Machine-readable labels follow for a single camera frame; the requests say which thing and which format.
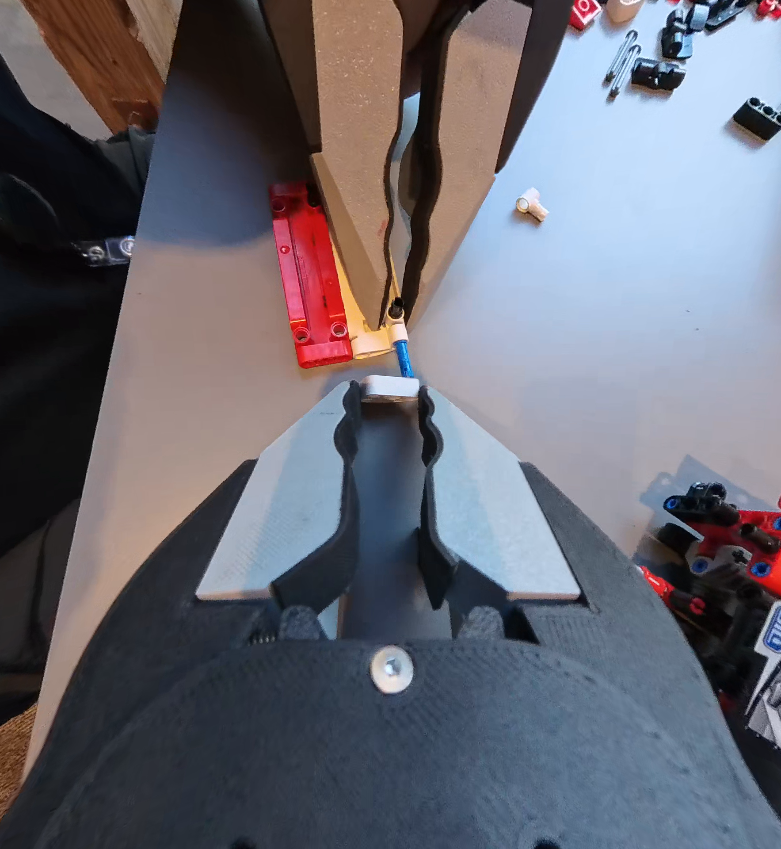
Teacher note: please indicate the grey desk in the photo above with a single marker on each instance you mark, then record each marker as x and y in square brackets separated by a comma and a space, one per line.
[595, 297]

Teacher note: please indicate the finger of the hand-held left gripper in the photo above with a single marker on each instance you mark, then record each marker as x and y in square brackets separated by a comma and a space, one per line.
[350, 132]
[470, 132]

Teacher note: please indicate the pile of small toy bricks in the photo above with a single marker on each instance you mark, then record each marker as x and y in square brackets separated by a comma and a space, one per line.
[678, 32]

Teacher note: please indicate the red printed tile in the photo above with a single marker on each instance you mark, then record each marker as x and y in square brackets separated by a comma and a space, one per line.
[585, 13]

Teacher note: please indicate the metal chair part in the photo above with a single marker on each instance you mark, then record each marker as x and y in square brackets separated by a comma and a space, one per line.
[108, 250]

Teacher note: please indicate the black L-shaped beam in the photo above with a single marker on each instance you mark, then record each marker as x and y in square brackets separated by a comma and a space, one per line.
[771, 108]

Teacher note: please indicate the white curved brick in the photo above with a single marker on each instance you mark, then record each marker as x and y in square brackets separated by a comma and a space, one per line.
[624, 6]
[391, 387]

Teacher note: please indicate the red and white panel assembly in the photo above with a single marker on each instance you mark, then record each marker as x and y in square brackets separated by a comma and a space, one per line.
[304, 265]

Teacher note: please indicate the dark grey axle rod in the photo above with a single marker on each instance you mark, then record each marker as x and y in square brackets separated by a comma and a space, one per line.
[620, 54]
[625, 71]

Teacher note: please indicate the blue axle pin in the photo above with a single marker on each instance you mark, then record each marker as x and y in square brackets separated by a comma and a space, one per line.
[402, 360]

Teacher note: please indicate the black pin connector block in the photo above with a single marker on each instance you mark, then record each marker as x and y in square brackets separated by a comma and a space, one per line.
[658, 72]

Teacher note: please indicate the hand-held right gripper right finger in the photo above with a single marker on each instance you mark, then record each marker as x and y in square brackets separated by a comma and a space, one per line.
[495, 524]

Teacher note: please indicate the partly built toy car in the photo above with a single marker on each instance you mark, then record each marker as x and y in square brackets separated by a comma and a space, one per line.
[747, 597]

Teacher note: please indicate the small white connector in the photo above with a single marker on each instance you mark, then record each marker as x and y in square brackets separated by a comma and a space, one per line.
[531, 204]

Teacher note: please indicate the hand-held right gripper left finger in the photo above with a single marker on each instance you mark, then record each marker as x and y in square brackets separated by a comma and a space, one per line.
[277, 524]

